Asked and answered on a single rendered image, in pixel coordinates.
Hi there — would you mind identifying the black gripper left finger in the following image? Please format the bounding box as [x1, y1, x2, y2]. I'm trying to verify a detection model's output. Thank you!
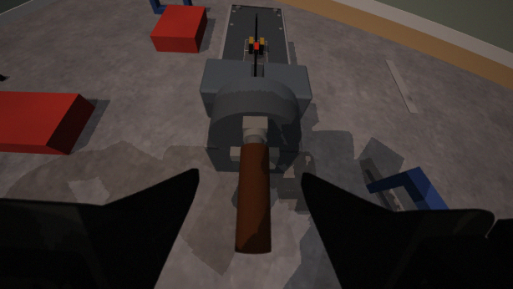
[0, 169, 200, 289]

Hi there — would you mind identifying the dark blue c-clamp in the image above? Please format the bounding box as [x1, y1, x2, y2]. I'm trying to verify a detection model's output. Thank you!
[365, 167, 449, 211]
[150, 0, 193, 14]

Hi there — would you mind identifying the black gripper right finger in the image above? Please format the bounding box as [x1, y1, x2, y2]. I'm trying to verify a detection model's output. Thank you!
[301, 173, 495, 289]

